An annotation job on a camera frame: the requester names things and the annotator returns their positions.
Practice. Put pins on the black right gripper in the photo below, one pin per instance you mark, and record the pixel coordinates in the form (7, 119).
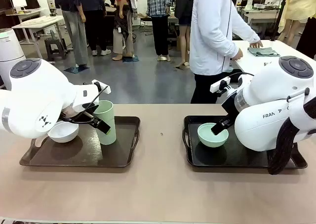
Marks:
(231, 108)

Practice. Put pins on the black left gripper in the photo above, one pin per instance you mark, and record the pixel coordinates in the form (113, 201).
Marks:
(90, 107)

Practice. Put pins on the tall light green cup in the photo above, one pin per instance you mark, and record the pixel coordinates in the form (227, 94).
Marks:
(108, 115)

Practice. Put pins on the mint green bowl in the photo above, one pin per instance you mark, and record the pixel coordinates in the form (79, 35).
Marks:
(212, 140)

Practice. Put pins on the light green cloth mat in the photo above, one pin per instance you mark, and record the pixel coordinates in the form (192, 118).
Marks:
(263, 51)

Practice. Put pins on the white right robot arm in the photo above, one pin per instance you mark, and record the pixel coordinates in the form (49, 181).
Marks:
(269, 98)

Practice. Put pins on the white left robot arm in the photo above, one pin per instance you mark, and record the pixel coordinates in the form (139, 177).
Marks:
(37, 90)

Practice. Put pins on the person's left forearm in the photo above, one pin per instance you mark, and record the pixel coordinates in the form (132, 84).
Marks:
(248, 32)

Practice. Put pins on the brown serving tray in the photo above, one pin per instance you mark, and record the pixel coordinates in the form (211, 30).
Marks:
(81, 155)

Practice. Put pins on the black serving tray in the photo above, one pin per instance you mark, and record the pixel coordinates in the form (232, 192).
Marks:
(242, 157)

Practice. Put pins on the person's right hand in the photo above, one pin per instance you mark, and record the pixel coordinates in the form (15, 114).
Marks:
(237, 54)

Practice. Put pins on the person's left hand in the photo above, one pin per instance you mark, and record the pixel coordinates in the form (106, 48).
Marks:
(256, 44)

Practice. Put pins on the white bowl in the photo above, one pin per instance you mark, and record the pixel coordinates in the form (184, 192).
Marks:
(63, 134)

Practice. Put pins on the person in white jacket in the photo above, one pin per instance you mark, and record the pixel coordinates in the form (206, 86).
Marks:
(209, 36)

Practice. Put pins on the grey plastic stool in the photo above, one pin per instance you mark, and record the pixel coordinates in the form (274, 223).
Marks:
(54, 45)

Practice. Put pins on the person in grey trousers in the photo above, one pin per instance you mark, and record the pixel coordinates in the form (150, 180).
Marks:
(74, 31)

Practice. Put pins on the person in dark trousers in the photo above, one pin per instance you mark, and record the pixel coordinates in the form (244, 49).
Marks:
(96, 24)

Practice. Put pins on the mannequin with red jacket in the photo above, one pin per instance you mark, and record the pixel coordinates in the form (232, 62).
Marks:
(123, 24)

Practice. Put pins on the white side table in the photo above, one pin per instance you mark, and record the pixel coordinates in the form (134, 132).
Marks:
(291, 50)

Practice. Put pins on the black metal chair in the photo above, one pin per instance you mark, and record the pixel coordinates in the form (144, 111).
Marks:
(145, 27)

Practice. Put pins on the person in plaid shirt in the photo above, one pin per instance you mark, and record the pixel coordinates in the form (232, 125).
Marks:
(160, 24)

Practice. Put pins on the long white desk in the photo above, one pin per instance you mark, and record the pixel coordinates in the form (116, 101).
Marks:
(37, 23)

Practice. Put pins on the white background workbench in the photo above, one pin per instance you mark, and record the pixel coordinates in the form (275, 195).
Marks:
(259, 13)

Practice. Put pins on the black tripod pole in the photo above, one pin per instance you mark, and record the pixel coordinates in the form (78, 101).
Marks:
(277, 16)

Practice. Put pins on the mannequin in dark jacket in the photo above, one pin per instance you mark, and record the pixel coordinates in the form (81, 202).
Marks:
(184, 7)

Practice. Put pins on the white desk with monitor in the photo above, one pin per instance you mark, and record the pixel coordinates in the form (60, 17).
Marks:
(27, 12)

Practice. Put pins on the mannequin with yellow garment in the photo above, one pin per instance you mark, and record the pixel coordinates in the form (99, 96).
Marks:
(296, 4)

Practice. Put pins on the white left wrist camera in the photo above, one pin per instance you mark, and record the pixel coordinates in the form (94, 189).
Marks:
(103, 88)

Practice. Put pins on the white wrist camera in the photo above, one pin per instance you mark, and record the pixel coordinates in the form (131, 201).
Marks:
(103, 88)
(218, 84)

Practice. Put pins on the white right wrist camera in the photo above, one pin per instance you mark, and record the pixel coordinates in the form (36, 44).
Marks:
(218, 84)

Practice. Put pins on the reflective floor base plate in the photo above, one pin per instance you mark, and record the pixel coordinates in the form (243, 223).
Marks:
(134, 59)
(74, 69)

